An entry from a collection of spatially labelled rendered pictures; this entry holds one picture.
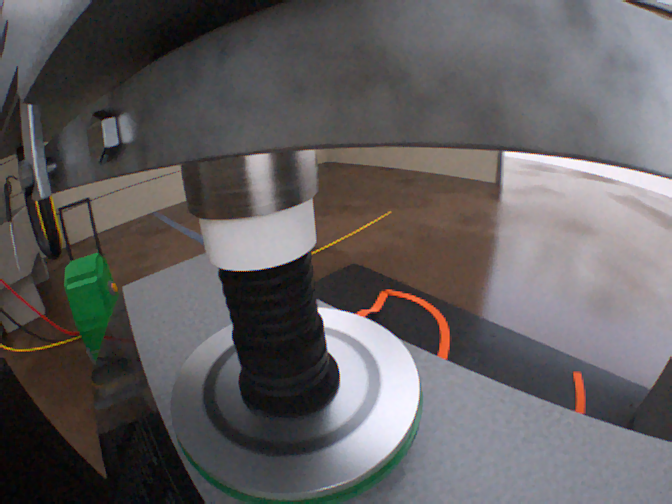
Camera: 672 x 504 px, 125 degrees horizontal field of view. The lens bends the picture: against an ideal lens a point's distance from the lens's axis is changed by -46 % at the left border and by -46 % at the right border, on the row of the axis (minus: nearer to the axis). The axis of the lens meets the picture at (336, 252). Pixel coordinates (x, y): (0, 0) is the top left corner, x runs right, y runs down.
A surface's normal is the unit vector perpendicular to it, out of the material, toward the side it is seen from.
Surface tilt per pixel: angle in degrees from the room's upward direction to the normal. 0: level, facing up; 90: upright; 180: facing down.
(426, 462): 0
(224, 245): 90
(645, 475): 0
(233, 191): 90
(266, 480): 0
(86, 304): 72
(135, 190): 90
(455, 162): 90
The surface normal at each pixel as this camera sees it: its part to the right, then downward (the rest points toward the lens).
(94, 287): 0.40, 0.06
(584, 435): -0.07, -0.91
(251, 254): 0.07, 0.41
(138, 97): -0.40, 0.41
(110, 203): 0.73, 0.25
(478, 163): -0.69, 0.35
